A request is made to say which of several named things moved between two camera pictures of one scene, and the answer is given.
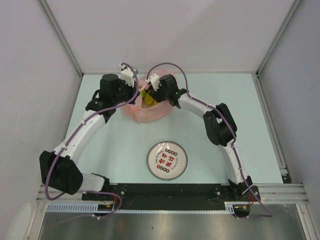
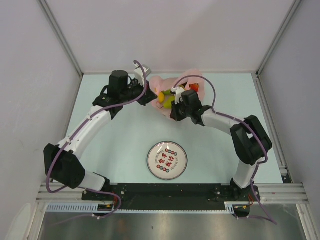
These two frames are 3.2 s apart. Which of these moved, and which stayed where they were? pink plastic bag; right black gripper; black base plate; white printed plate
Moved: right black gripper; pink plastic bag
Stayed: white printed plate; black base plate
